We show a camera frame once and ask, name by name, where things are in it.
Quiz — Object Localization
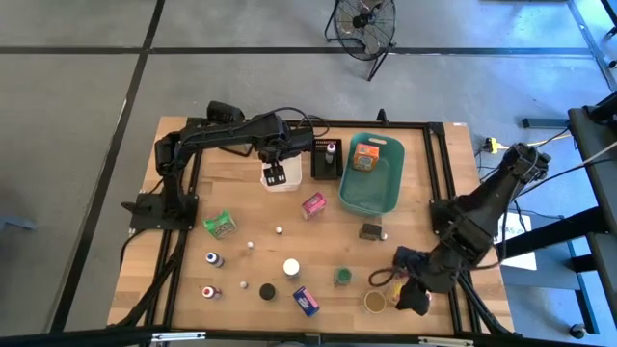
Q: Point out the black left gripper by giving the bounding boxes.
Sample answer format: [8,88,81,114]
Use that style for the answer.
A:
[257,139,296,187]

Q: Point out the silver metal bracket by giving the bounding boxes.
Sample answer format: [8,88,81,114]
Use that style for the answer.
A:
[417,335,476,347]
[151,331,207,343]

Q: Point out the green plastic bin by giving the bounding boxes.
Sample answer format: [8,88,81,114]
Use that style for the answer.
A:
[337,132,406,217]

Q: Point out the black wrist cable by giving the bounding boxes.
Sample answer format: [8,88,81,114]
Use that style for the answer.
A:
[368,267,401,289]
[240,105,332,140]

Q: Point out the black floor fan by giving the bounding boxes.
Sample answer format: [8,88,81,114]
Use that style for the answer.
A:
[323,0,397,82]

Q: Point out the black metal workstation frame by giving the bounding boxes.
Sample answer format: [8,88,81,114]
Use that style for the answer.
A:
[496,91,617,336]

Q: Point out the yellow extension cord plug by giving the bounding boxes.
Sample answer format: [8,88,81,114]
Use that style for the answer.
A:
[484,133,575,154]

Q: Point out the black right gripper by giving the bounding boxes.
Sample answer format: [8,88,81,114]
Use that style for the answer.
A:
[392,245,443,317]

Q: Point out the blue Frosted Flakes cereal box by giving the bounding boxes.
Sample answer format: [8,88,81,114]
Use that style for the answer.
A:
[292,285,321,318]

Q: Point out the orange cereal box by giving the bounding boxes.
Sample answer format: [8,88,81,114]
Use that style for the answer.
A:
[352,143,381,173]

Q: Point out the yellow cereal box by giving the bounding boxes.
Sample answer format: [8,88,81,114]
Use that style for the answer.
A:
[388,281,405,309]

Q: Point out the small black mesh basket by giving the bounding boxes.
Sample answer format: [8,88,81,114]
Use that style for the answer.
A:
[309,138,344,181]

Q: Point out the white plastic bin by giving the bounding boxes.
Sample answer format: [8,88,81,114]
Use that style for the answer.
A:
[259,152,304,193]

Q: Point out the pink cereal box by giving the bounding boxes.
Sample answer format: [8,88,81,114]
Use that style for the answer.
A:
[301,192,328,221]

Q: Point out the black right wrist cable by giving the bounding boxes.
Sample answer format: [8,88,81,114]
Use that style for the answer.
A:
[368,267,401,289]

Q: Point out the dark brown small box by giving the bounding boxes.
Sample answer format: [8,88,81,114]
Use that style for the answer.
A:
[359,223,383,242]

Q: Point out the white-lidded spice jar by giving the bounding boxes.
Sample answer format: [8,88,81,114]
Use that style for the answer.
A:
[282,257,301,280]

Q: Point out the grey metal floor foot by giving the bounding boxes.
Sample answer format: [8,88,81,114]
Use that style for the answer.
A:
[522,117,570,130]
[0,215,38,231]

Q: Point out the black aluminium table frame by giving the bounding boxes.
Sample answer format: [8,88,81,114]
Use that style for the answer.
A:
[108,115,515,338]

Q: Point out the green Apple Jacks cereal box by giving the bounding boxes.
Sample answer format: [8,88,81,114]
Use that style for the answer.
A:
[201,209,238,240]

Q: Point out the white paper sign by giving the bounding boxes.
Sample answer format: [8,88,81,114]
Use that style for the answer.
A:
[496,211,537,271]

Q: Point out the black aluminium crossbeam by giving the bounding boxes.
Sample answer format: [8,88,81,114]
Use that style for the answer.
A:
[0,326,617,347]

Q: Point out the round jar brown contents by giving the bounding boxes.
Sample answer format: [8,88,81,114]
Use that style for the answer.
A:
[362,289,388,314]

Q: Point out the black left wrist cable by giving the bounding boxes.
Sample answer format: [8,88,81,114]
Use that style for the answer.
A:
[240,105,332,140]

